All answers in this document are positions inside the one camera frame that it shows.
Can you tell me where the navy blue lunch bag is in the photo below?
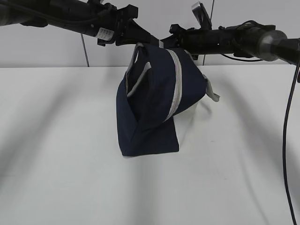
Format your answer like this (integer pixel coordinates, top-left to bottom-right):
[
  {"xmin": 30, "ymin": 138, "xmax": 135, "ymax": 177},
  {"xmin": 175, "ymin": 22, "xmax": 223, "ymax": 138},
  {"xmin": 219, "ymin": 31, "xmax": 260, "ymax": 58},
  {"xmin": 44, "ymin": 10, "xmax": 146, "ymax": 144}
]
[{"xmin": 116, "ymin": 43, "xmax": 220, "ymax": 157}]

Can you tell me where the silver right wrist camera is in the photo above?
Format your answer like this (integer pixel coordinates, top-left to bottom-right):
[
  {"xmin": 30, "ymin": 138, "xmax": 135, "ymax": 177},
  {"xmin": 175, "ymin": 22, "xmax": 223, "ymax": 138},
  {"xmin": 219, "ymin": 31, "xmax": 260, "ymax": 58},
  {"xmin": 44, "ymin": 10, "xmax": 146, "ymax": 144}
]
[{"xmin": 191, "ymin": 1, "xmax": 212, "ymax": 30}]

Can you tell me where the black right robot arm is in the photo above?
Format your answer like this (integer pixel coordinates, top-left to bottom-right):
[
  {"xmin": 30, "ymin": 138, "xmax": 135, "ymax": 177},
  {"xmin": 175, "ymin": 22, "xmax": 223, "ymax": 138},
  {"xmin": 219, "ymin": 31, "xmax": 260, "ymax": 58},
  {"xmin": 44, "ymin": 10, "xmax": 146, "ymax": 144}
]
[{"xmin": 162, "ymin": 21, "xmax": 300, "ymax": 65}]

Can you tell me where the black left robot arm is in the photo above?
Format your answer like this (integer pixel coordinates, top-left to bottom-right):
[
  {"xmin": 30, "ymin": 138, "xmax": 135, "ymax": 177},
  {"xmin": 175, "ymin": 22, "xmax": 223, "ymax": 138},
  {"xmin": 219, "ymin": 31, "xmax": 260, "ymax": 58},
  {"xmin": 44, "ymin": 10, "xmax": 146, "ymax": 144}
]
[{"xmin": 0, "ymin": 0, "xmax": 161, "ymax": 46}]

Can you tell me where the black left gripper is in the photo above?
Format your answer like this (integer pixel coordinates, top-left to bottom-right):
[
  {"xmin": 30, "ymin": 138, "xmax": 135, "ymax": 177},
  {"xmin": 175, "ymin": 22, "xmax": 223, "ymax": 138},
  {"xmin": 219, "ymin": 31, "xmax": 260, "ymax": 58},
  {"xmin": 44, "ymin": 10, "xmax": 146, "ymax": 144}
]
[{"xmin": 96, "ymin": 4, "xmax": 160, "ymax": 46}]

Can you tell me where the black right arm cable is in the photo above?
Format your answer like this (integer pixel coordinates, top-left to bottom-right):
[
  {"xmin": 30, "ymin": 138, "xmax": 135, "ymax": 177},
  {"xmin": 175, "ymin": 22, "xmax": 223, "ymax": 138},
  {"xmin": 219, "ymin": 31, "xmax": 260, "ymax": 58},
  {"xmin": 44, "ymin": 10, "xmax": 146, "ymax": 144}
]
[{"xmin": 220, "ymin": 20, "xmax": 300, "ymax": 225}]

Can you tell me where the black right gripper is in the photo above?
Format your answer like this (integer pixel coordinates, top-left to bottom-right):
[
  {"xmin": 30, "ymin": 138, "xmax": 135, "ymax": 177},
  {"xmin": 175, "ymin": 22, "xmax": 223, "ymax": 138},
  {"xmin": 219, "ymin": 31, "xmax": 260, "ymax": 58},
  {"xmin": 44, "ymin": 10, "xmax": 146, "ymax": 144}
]
[{"xmin": 159, "ymin": 24, "xmax": 199, "ymax": 60}]

